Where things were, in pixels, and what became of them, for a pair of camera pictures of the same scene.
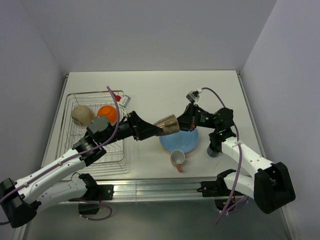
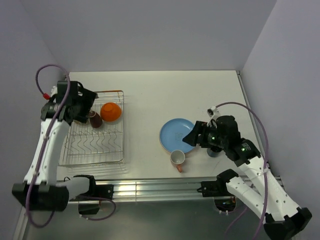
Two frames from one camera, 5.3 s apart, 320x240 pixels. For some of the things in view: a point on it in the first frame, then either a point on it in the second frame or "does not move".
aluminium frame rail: [159, 189] does not move
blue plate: [184, 140] does not move
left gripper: [142, 129] -> [88, 97]
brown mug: [169, 124] -> [95, 119]
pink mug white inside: [177, 158] does not move
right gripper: [188, 121] -> [192, 137]
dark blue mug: [212, 153] does not move
